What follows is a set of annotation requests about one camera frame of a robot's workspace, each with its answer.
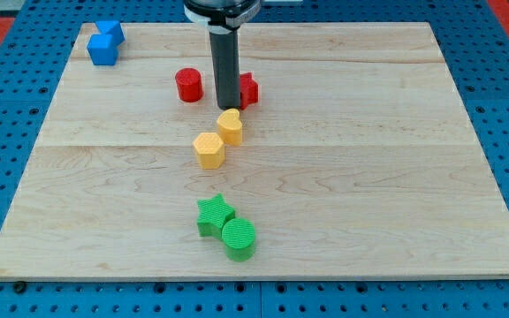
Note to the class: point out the blue cube block front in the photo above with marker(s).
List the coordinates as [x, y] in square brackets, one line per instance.
[102, 49]

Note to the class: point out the yellow hexagon block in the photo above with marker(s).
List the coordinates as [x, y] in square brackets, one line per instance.
[209, 150]

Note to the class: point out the robot arm flange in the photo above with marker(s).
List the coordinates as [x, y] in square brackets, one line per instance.
[221, 16]

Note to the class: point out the green star block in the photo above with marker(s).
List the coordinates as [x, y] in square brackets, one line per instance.
[213, 215]

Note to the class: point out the red star block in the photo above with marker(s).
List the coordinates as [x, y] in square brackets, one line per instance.
[249, 90]

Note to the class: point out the red cylinder block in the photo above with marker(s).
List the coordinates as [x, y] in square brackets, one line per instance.
[189, 84]

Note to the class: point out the blue block rear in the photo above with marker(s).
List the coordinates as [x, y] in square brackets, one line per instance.
[112, 28]

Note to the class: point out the wooden board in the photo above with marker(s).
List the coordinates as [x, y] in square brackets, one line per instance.
[359, 162]

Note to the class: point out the yellow heart block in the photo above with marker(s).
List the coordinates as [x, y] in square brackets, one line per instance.
[229, 127]

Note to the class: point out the green cylinder block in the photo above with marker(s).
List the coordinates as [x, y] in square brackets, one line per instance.
[239, 238]

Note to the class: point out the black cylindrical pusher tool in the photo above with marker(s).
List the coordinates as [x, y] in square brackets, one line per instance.
[225, 59]

